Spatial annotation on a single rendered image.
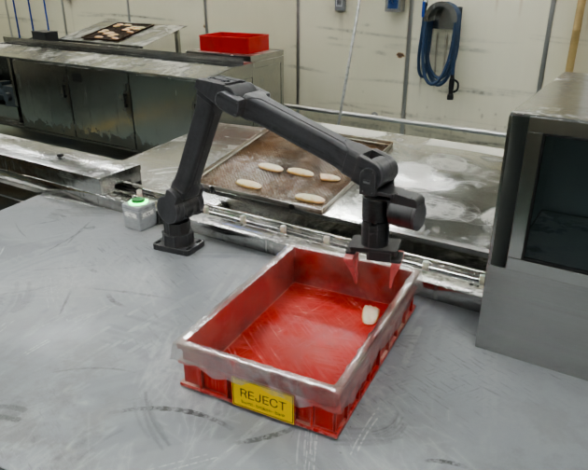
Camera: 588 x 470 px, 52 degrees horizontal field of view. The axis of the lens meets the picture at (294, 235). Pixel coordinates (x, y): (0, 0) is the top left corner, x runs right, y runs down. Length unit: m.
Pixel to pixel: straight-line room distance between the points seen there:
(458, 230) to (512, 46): 3.61
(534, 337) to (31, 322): 1.05
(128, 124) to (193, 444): 4.21
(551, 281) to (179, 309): 0.78
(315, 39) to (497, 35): 1.64
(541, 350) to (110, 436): 0.81
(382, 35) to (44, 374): 4.65
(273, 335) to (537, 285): 0.53
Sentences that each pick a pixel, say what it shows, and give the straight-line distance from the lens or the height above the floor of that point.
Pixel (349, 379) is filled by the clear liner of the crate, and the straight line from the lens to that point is 1.00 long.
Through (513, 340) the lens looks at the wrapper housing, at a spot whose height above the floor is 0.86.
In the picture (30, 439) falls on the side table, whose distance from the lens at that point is 1.13.
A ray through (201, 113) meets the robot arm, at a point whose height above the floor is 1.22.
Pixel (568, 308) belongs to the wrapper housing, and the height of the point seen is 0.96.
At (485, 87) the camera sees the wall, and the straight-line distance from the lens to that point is 5.23.
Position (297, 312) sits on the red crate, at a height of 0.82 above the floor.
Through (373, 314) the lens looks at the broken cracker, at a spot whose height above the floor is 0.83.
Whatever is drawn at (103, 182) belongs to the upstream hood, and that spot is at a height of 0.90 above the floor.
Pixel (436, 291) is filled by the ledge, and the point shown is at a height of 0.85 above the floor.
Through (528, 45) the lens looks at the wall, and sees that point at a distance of 5.12.
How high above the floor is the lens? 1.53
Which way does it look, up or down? 24 degrees down
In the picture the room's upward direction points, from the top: straight up
